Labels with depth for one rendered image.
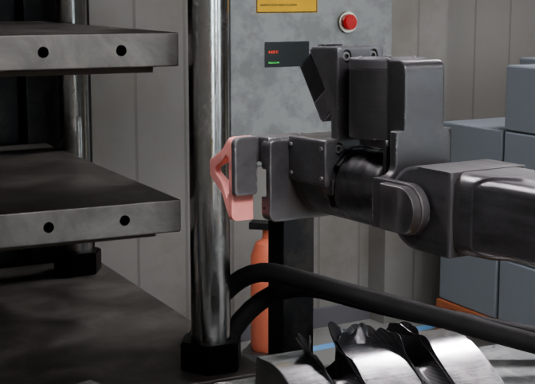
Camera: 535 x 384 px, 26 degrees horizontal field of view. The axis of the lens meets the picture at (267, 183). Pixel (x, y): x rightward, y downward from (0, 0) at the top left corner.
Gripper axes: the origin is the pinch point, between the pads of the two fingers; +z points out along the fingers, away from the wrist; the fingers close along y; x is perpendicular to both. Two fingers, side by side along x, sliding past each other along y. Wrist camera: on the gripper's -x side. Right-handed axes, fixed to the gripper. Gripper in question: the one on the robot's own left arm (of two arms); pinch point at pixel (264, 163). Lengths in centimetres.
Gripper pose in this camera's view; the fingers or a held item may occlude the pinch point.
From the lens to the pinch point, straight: 101.3
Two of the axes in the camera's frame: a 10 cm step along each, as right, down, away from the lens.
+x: 0.1, 9.9, 1.5
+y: -8.5, 0.9, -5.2
